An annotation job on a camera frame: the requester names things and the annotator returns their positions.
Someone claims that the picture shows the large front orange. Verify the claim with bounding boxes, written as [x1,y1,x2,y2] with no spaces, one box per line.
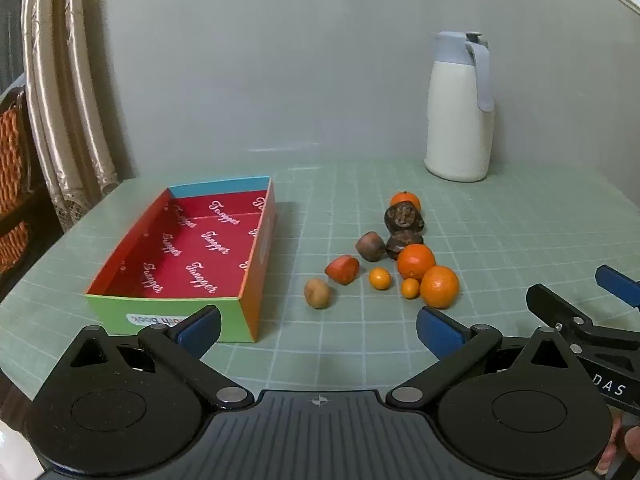
[420,266,460,309]

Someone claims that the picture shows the small kumquat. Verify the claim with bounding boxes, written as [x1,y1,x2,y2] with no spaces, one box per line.
[400,278,420,299]
[369,268,393,290]

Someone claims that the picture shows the dark mangosteen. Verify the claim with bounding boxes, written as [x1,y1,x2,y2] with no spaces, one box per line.
[385,231,424,260]
[384,200,425,234]

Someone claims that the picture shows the dark red round fruit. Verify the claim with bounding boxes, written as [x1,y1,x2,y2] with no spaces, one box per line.
[355,231,386,262]

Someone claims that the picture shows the red strawberry-like fruit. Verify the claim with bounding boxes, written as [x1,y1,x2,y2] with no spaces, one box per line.
[324,255,360,285]

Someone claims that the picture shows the brown kiwi fruit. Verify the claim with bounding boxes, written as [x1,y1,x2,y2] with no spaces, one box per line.
[304,278,331,309]

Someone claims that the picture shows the person's right hand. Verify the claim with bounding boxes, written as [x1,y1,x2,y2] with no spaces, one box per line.
[596,408,640,476]

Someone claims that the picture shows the colourful cardboard box tray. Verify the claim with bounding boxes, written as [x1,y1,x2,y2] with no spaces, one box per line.
[86,176,276,344]

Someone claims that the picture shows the green grid table mat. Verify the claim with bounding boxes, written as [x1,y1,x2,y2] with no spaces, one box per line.
[1,162,639,479]

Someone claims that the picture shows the wooden sofa orange cushions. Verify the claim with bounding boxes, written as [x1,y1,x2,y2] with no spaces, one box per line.
[1,86,50,278]

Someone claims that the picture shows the white thermos jug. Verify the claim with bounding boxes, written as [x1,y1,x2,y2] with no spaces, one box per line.
[424,32,495,182]

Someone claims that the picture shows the beige satin curtain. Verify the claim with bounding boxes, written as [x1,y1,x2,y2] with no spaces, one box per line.
[21,0,119,231]

